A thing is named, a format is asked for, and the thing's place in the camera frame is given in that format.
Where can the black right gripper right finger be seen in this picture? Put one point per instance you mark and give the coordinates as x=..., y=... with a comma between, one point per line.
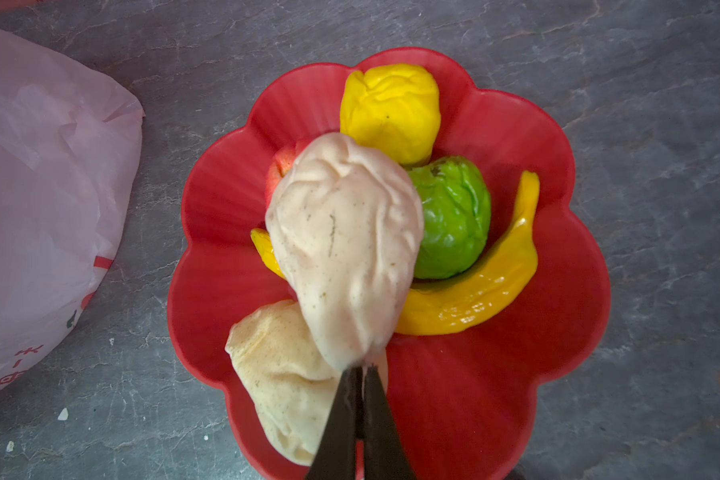
x=384, y=456

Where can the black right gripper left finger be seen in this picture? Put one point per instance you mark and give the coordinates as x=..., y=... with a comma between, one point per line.
x=336, y=455

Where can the beige fake bread piece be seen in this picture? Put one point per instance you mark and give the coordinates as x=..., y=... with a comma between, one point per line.
x=290, y=383

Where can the red flower-shaped plastic plate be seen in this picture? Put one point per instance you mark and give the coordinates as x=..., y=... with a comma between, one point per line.
x=465, y=403

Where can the yellow fake banana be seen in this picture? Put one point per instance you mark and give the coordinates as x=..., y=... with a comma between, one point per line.
x=491, y=284

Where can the green fake fruit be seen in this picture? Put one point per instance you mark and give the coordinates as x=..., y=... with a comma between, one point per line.
x=456, y=205

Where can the red fake apple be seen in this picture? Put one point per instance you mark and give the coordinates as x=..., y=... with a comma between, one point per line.
x=281, y=164

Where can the yellow fake lemon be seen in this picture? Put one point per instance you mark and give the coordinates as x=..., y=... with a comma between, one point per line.
x=395, y=109

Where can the pink plastic bag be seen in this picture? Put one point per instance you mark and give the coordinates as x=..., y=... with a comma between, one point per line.
x=70, y=146

